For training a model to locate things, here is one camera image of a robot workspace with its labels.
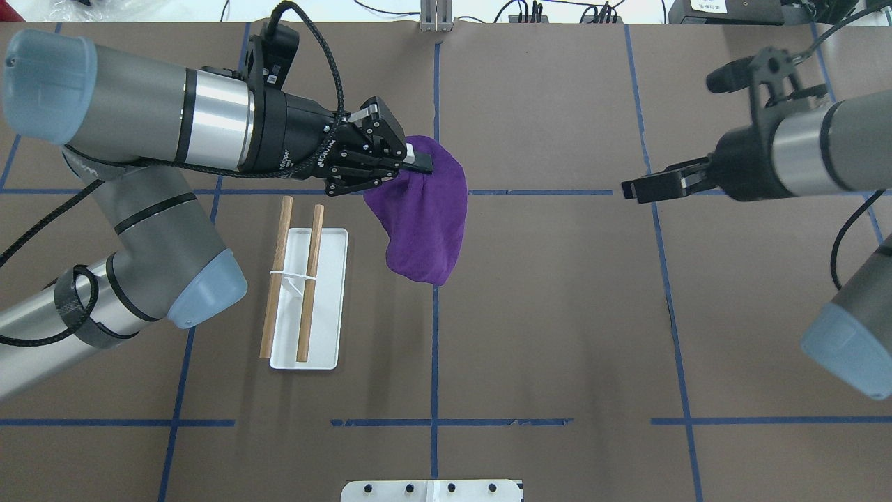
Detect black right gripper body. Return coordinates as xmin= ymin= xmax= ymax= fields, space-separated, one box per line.
xmin=707 ymin=125 xmax=794 ymax=202

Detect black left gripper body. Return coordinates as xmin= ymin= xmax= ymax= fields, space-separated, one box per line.
xmin=254 ymin=89 xmax=408 ymax=197

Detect purple towel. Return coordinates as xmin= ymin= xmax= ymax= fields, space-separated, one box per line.
xmin=363 ymin=135 xmax=468 ymax=287

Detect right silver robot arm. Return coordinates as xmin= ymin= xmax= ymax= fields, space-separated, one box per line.
xmin=621 ymin=86 xmax=891 ymax=400

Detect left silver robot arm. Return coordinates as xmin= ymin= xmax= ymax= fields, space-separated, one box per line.
xmin=1 ymin=23 xmax=433 ymax=398

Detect white wooden towel rack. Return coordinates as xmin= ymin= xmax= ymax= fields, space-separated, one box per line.
xmin=259 ymin=196 xmax=348 ymax=371

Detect black computer box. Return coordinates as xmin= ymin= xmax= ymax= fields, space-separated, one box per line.
xmin=667 ymin=1 xmax=815 ymax=26

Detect left usb hub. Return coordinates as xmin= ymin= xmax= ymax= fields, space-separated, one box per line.
xmin=500 ymin=1 xmax=549 ymax=24

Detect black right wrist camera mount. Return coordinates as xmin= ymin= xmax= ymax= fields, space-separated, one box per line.
xmin=705 ymin=47 xmax=829 ymax=134

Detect aluminium frame post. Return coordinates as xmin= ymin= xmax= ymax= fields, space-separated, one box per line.
xmin=420 ymin=0 xmax=455 ymax=33

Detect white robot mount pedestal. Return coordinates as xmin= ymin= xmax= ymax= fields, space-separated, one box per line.
xmin=340 ymin=479 xmax=525 ymax=501

